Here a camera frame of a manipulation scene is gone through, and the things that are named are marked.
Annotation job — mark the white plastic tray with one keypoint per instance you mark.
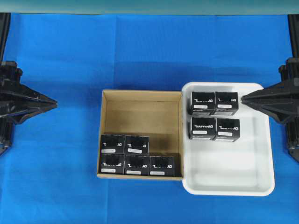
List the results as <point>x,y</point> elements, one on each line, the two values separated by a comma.
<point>240,168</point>

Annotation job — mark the black box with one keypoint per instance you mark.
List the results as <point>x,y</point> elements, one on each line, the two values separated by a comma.
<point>162,166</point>
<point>136,145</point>
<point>137,165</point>
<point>112,144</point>
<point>112,164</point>

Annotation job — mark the tray box front right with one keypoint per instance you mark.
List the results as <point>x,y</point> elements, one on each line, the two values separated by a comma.
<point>227,130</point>

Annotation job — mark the tray box back right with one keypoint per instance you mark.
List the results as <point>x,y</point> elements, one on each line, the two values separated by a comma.
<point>226,103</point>

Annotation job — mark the blue table cloth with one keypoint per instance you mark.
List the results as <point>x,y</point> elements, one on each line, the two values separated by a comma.
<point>48,176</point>

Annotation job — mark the tray box back left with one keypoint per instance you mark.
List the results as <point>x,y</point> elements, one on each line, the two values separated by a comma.
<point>202,103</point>

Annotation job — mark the tray box front left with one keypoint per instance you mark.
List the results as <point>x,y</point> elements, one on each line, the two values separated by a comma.
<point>202,128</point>

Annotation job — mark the tray box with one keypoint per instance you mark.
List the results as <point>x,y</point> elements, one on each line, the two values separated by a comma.
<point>202,128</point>
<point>226,103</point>
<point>202,103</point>
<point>227,130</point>

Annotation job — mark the brown cardboard box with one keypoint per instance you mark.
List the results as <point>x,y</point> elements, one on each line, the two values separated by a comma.
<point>156,114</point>

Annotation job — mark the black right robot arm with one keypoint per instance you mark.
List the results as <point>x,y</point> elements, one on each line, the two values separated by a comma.
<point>281,101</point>

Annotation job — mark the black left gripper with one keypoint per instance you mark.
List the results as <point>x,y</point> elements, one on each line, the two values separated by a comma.
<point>10,87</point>

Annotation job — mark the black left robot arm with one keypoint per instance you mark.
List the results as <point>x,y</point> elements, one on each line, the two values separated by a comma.
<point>6,127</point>

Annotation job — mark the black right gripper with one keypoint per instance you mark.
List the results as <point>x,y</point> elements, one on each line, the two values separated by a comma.
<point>287,89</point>

